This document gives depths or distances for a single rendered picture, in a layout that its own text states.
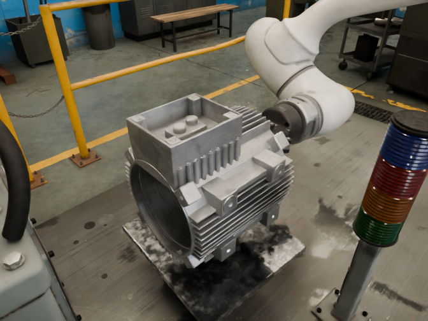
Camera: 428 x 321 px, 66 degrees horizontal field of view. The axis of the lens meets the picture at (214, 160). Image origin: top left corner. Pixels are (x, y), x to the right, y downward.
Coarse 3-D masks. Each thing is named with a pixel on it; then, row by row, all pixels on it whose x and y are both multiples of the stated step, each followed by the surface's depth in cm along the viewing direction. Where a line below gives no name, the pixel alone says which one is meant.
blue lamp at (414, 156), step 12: (396, 132) 39; (384, 144) 41; (396, 144) 39; (408, 144) 38; (420, 144) 37; (384, 156) 41; (396, 156) 40; (408, 156) 39; (420, 156) 38; (408, 168) 39; (420, 168) 39
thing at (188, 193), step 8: (272, 136) 50; (280, 136) 50; (272, 144) 51; (280, 144) 50; (288, 144) 50; (128, 152) 48; (128, 160) 49; (192, 184) 41; (176, 192) 41; (184, 192) 40; (192, 192) 40; (184, 200) 40; (192, 200) 40; (144, 224) 56; (192, 256) 47; (192, 264) 47
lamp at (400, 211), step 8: (368, 184) 46; (368, 192) 45; (376, 192) 44; (368, 200) 46; (376, 200) 44; (384, 200) 43; (392, 200) 43; (400, 200) 42; (408, 200) 42; (368, 208) 46; (376, 208) 44; (384, 208) 44; (392, 208) 43; (400, 208) 43; (408, 208) 44; (376, 216) 45; (384, 216) 44; (392, 216) 44; (400, 216) 44
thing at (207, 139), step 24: (144, 120) 43; (168, 120) 48; (192, 120) 45; (216, 120) 48; (240, 120) 44; (144, 144) 42; (168, 144) 38; (192, 144) 40; (216, 144) 43; (240, 144) 47; (144, 168) 46; (168, 168) 40; (192, 168) 42; (216, 168) 45
